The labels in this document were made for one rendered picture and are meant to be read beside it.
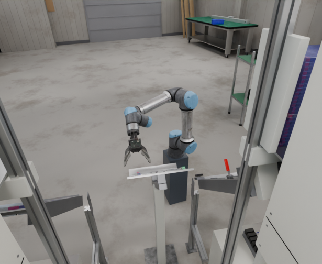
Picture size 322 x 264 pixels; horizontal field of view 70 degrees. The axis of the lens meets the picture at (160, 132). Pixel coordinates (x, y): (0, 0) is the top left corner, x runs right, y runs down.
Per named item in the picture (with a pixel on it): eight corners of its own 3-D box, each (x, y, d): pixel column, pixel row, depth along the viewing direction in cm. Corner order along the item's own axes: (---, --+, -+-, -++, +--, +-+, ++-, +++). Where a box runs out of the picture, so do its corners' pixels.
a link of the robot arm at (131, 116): (140, 108, 143) (129, 105, 137) (142, 124, 139) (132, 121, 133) (131, 113, 148) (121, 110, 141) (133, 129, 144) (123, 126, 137)
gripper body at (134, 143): (129, 150, 127) (126, 129, 131) (129, 154, 135) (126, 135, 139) (142, 147, 128) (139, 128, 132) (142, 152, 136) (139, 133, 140)
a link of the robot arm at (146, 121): (144, 113, 156) (132, 109, 148) (155, 119, 148) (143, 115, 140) (140, 123, 157) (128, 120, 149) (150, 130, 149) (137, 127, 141)
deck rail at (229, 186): (199, 188, 153) (197, 179, 154) (201, 188, 153) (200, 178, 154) (251, 197, 84) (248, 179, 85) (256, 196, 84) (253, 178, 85)
